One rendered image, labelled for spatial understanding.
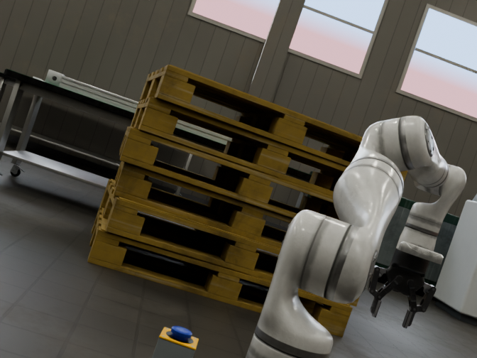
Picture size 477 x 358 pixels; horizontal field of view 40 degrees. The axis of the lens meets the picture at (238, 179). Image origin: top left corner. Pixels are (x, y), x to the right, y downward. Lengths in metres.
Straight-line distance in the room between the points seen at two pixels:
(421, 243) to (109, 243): 1.94
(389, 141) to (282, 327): 0.47
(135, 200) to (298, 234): 2.41
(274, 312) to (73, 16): 7.92
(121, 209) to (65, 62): 5.56
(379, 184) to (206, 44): 7.61
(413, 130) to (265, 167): 2.10
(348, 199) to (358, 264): 0.17
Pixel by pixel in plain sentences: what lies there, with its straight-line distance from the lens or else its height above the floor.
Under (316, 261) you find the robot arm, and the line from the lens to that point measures 0.74.
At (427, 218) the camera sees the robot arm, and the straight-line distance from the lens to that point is 1.42.
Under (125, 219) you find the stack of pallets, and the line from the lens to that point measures 3.07.
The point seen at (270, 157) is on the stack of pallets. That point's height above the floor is 0.73.
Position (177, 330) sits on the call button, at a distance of 1.24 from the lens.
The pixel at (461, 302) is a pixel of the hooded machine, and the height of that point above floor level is 0.15.
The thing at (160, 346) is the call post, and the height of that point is 0.30.
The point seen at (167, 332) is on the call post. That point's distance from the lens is 1.26.
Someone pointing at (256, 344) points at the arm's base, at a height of 0.46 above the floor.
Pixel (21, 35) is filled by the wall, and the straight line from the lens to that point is 8.63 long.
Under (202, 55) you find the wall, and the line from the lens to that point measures 8.43.
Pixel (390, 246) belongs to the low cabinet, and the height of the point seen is 0.37.
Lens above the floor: 0.65
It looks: 1 degrees down
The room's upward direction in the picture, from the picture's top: 19 degrees clockwise
